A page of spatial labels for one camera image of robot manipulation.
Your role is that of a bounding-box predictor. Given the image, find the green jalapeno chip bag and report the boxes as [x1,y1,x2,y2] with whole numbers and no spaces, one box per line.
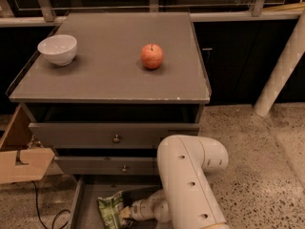
[97,191,132,229]

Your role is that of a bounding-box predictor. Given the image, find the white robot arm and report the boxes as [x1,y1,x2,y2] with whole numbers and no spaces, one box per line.
[120,135,230,229]

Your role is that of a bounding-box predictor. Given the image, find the bottom grey drawer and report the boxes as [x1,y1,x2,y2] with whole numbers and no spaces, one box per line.
[68,175,162,229]

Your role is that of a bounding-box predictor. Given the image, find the grey drawer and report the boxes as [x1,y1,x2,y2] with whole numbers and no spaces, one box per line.
[68,175,162,229]
[30,123,199,149]
[54,156,158,176]

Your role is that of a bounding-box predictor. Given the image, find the middle grey drawer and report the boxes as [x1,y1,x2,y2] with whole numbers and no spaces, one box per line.
[54,156,158,176]

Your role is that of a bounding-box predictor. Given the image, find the top grey drawer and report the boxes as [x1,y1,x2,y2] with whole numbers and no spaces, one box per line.
[30,123,199,149]

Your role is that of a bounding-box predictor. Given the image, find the grey drawer cabinet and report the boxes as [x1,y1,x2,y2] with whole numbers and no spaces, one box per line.
[6,12,212,177]

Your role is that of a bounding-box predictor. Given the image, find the wooden cutout board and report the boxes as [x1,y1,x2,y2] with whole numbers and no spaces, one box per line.
[0,148,54,184]

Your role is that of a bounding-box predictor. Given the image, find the red apple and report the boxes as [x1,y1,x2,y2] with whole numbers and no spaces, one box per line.
[140,44,164,70]

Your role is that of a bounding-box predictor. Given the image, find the white ceramic bowl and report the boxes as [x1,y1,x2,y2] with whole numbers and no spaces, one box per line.
[37,34,77,66]

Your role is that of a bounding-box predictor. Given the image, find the white diagonal pole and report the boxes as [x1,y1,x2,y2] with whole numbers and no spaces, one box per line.
[254,11,305,116]

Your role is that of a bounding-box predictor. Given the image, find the black cable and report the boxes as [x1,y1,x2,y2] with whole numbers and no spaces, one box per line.
[31,180,71,229]

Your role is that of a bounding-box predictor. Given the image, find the metal railing frame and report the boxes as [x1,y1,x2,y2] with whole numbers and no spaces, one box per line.
[0,0,305,28]

